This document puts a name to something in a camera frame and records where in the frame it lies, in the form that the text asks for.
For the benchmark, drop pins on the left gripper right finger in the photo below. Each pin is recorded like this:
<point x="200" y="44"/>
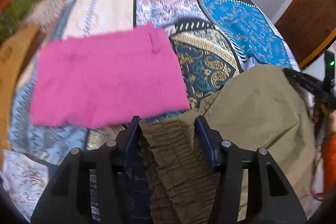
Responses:
<point x="271" y="199"/>

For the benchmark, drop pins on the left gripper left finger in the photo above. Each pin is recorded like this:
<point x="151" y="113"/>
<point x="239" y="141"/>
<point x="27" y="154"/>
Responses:
<point x="67" y="196"/>

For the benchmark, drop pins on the wooden wardrobe with sliding doors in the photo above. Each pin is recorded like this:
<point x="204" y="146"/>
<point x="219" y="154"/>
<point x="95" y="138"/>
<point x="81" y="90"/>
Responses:
<point x="308" y="27"/>

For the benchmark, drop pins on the folded pink garment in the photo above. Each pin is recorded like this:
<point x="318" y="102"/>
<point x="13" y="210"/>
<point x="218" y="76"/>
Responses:
<point x="105" y="80"/>

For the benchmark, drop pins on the wooden lap tray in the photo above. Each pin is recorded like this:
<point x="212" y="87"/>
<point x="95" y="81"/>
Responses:
<point x="14" y="53"/>

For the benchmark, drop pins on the green cloth covered pile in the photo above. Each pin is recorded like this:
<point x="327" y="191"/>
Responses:
<point x="12" y="16"/>

